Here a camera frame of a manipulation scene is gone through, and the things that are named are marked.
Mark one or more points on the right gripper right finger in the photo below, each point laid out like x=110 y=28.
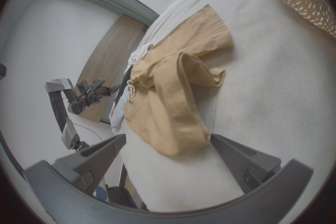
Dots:
x=244 y=165

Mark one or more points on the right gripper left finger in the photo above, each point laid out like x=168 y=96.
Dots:
x=97 y=162

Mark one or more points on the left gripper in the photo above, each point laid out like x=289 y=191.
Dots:
x=101 y=91

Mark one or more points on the tan shorts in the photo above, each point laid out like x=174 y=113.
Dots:
x=170 y=91

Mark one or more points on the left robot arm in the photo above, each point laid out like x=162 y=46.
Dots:
x=56 y=85

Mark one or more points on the black garment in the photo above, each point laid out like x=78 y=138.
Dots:
x=123 y=86

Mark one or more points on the pale blue garment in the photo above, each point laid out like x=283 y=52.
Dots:
x=117 y=118

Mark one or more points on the white garment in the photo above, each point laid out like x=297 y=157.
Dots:
x=137 y=56

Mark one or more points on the green garment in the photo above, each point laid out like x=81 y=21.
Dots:
x=150 y=47

